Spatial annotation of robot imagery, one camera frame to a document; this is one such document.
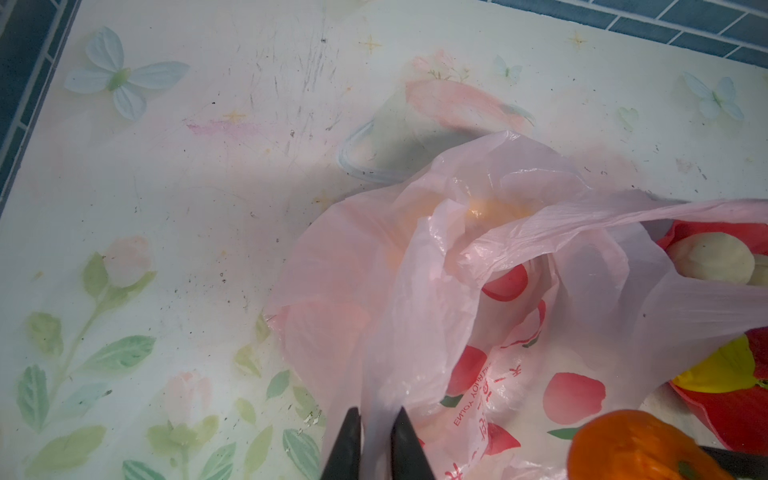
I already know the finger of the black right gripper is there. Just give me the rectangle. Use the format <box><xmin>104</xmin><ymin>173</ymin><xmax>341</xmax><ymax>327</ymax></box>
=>
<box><xmin>701</xmin><ymin>446</ymin><xmax>768</xmax><ymax>480</ymax></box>

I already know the orange fake tangerine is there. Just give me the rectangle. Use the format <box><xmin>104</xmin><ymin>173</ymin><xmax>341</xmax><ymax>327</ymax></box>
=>
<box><xmin>566</xmin><ymin>410</ymin><xmax>733</xmax><ymax>480</ymax></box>

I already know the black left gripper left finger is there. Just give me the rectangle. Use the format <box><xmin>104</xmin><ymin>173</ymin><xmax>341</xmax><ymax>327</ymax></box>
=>
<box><xmin>320</xmin><ymin>407</ymin><xmax>362</xmax><ymax>480</ymax></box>

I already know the yellow fake lemon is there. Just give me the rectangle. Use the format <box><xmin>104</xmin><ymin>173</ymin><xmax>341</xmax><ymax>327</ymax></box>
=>
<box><xmin>672</xmin><ymin>334</ymin><xmax>766</xmax><ymax>394</ymax></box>

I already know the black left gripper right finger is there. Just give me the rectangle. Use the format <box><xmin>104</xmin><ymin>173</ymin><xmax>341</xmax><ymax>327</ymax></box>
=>
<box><xmin>390</xmin><ymin>408</ymin><xmax>435</xmax><ymax>480</ymax></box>

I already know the red flower-shaped plate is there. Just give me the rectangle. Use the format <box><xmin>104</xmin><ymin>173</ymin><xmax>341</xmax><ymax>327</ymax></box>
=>
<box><xmin>658</xmin><ymin>220</ymin><xmax>767</xmax><ymax>455</ymax></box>

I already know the pink plastic bag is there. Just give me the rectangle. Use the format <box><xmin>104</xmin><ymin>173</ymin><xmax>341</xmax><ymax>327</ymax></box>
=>
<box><xmin>264</xmin><ymin>132</ymin><xmax>767</xmax><ymax>479</ymax></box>

